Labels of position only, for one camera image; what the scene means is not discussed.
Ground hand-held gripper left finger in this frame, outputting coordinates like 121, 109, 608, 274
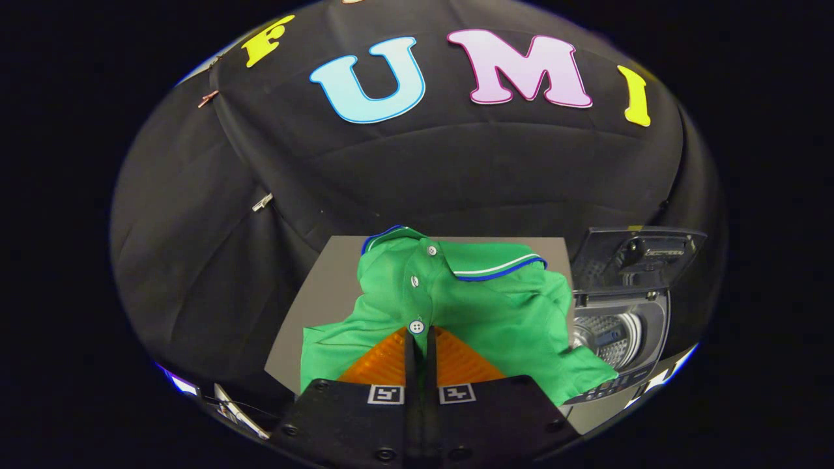
270, 328, 423, 467

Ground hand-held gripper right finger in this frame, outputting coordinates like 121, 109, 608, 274
424, 326, 581, 467

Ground green polo shirt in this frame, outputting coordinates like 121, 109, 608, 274
300, 225, 618, 408

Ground grey washing machine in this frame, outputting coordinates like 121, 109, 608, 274
562, 290, 672, 406

